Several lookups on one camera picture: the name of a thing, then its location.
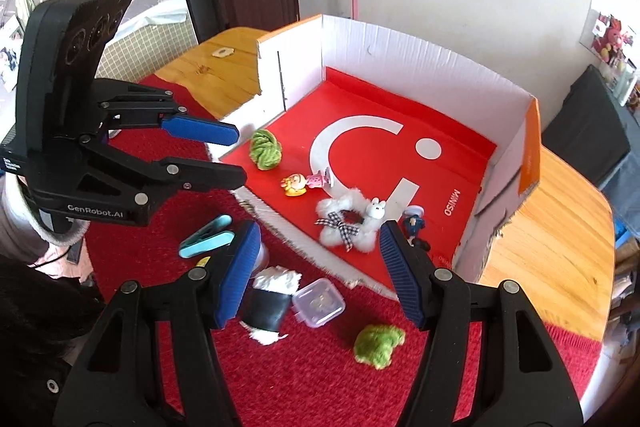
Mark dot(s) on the teal plastic clip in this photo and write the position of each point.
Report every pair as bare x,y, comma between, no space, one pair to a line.
216,234

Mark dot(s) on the white fluffy star plush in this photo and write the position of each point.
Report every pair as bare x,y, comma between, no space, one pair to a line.
351,221

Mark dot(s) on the green scrunchie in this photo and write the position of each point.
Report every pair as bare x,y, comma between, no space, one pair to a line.
265,150
375,344

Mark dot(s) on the blue black figurine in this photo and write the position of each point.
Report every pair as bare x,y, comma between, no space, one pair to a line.
413,222

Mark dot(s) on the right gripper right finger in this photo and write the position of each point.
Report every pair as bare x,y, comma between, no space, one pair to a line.
521,380

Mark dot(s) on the side table blue cloth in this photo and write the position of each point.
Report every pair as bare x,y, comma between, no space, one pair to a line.
599,139

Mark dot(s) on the black white cloth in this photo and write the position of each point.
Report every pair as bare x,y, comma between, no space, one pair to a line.
268,301

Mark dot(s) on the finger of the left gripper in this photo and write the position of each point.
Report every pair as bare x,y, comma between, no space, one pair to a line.
201,130
203,176

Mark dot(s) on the white round container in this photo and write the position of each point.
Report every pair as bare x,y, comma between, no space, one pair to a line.
262,260

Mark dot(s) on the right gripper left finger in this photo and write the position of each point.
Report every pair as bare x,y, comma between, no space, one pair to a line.
116,379

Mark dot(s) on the wall mirror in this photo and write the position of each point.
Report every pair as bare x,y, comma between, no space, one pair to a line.
621,75

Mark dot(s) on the pink yellow doll figure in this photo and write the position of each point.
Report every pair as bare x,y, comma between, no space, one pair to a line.
298,184

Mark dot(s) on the orange cardboard box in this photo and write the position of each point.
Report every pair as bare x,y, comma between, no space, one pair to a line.
401,119

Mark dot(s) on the yellow round cap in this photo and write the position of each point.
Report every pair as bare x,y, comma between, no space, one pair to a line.
202,262

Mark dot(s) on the clear small plastic box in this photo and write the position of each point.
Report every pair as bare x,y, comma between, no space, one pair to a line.
318,303

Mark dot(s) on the pink plush toy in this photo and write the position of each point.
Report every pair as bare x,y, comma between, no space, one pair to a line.
608,45

